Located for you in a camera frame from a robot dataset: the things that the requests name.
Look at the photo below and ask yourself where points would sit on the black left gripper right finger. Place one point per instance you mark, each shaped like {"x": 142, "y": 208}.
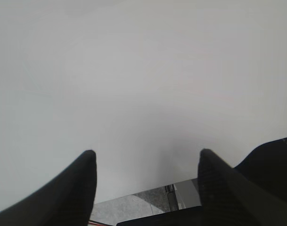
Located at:
{"x": 229, "y": 199}

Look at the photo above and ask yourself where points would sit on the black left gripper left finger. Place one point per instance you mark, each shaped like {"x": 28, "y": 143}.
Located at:
{"x": 67, "y": 200}

